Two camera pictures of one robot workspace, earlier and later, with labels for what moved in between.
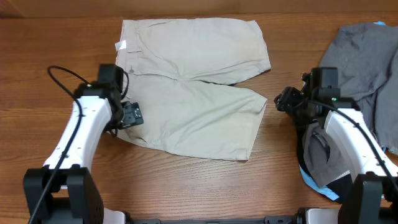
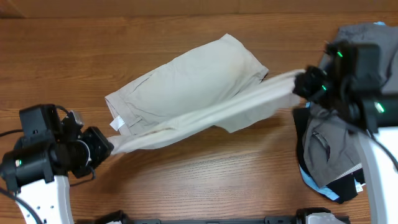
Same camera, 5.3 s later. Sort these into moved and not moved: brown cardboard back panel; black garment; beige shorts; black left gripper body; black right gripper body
Moved: black right gripper body; beige shorts; black left gripper body
Not moved: brown cardboard back panel; black garment
